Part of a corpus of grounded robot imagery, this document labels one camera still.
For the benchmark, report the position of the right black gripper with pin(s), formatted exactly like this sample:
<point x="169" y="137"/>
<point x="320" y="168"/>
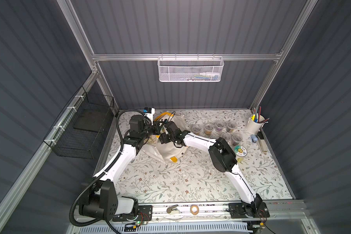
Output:
<point x="166" y="137"/>

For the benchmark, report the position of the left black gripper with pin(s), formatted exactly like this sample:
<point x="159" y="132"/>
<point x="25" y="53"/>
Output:
<point x="156" y="128"/>

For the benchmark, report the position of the white canvas tote bag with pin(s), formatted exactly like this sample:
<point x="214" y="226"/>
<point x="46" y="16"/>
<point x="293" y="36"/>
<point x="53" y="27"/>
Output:
<point x="166" y="152"/>

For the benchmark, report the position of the purple label seed jar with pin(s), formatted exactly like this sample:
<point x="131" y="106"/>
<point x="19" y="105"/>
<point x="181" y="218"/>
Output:
<point x="196" y="129"/>

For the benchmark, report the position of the orange label seed jar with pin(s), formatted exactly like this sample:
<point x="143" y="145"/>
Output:
<point x="208" y="129"/>

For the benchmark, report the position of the clear lid seed jar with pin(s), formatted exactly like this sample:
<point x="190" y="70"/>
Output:
<point x="219" y="126"/>

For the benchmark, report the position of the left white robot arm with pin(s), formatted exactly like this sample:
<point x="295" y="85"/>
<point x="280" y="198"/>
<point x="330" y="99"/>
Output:
<point x="99" y="199"/>

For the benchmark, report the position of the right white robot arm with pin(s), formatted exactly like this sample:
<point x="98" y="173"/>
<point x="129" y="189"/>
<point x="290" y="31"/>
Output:
<point x="223" y="159"/>

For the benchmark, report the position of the beige tape dispenser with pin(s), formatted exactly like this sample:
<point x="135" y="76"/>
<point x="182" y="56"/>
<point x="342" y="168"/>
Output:
<point x="172" y="210"/>

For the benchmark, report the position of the masking tape roll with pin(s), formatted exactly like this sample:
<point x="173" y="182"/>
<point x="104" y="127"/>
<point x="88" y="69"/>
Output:
<point x="194" y="210"/>

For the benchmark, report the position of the white pen cup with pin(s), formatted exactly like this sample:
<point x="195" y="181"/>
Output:
<point x="256" y="121"/>

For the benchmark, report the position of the grey stapler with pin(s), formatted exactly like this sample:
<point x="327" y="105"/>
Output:
<point x="262" y="143"/>

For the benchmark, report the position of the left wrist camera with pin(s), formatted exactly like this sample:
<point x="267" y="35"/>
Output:
<point x="149" y="112"/>

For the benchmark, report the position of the white wire wall basket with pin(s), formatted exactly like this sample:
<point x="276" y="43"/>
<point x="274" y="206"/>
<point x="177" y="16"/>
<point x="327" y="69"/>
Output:
<point x="190" y="69"/>

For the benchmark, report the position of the black wire side basket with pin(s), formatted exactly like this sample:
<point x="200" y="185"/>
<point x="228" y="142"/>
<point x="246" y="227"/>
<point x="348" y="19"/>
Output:
<point x="84" y="128"/>

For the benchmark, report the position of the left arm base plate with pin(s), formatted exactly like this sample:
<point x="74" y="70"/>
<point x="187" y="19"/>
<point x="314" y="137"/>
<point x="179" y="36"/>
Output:
<point x="141" y="213"/>

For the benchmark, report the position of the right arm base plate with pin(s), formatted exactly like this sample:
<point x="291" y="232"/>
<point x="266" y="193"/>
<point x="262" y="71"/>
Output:
<point x="242" y="210"/>

